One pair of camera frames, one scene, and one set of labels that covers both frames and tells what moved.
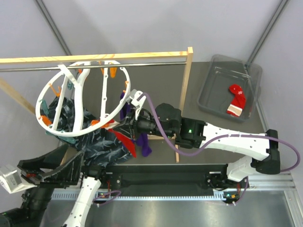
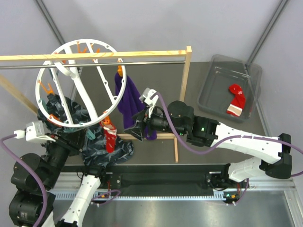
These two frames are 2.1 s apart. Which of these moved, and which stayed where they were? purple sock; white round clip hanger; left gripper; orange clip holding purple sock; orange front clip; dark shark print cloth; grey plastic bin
Moved: purple sock; orange front clip; orange clip holding purple sock; left gripper; white round clip hanger
Stayed: grey plastic bin; dark shark print cloth
